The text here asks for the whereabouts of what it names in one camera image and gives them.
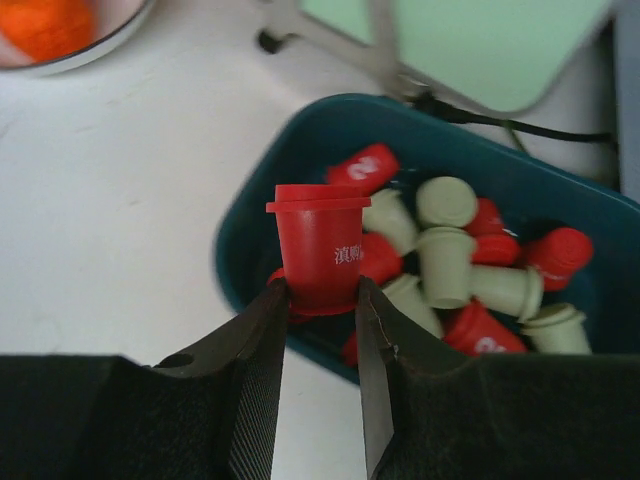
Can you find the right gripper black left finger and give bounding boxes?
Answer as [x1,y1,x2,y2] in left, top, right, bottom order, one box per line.
[1,280,289,479]

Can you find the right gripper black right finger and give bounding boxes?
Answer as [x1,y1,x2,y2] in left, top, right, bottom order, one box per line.
[355,278,639,479]

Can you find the green capsule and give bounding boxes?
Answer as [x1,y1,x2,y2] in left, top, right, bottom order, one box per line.
[470,266,544,322]
[416,226,476,310]
[416,176,478,228]
[382,274,444,339]
[363,188,418,256]
[520,303,592,355]

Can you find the green capsule bottom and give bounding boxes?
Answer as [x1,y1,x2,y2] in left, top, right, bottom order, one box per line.
[470,266,544,322]

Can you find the red capsule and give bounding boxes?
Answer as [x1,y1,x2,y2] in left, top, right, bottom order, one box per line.
[341,331,358,368]
[326,143,400,195]
[360,233,403,286]
[472,234,520,267]
[464,197,505,237]
[442,300,528,356]
[266,267,287,293]
[266,184,371,316]
[519,227,594,292]

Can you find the red capsule top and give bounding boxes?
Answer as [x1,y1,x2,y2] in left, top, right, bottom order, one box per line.
[266,184,371,316]

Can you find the teal plastic storage basket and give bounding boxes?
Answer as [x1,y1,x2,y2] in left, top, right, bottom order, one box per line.
[214,94,639,357]

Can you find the green cutting board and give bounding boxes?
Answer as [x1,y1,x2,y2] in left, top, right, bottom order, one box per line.
[296,1,614,115]

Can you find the metal cutting board stand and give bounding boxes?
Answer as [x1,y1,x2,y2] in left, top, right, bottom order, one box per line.
[256,1,429,101]

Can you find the fruit bowl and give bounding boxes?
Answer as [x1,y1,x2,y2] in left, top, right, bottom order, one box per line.
[1,1,155,76]

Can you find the orange fruit right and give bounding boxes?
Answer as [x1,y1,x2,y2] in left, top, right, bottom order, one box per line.
[1,0,96,62]

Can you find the grey induction cooker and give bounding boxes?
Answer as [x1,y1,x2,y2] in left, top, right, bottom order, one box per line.
[614,1,639,202]

